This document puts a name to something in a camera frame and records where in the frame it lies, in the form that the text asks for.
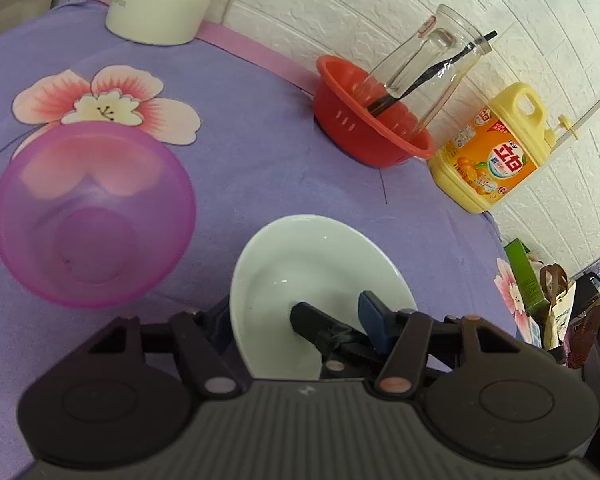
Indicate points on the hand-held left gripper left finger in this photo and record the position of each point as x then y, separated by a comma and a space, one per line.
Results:
217, 320

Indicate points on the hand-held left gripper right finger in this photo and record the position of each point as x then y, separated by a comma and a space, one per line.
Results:
377, 322

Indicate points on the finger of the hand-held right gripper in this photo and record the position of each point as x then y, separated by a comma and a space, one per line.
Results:
315, 325

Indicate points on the white ceramic bowl red pattern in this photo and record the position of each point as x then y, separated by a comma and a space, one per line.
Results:
305, 270

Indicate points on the purple floral tablecloth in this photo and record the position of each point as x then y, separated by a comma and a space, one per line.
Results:
260, 170

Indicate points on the green box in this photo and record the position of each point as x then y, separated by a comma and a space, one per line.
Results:
527, 280

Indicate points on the purple plastic bowl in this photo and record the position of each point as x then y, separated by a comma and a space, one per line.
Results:
90, 220

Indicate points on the beige paper bag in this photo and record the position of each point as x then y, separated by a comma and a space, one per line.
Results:
562, 315

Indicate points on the red plastic basket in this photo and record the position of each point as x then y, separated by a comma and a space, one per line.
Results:
350, 125

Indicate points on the yellow detergent bottle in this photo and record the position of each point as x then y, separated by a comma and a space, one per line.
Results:
495, 160

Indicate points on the black straw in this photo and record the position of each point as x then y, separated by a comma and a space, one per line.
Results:
382, 104

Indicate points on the clear glass carafe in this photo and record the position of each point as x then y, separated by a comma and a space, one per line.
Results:
430, 70

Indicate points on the white thermos jug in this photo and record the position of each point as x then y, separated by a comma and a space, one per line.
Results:
155, 5

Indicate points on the white wall conduit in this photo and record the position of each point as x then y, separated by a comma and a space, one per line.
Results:
597, 105

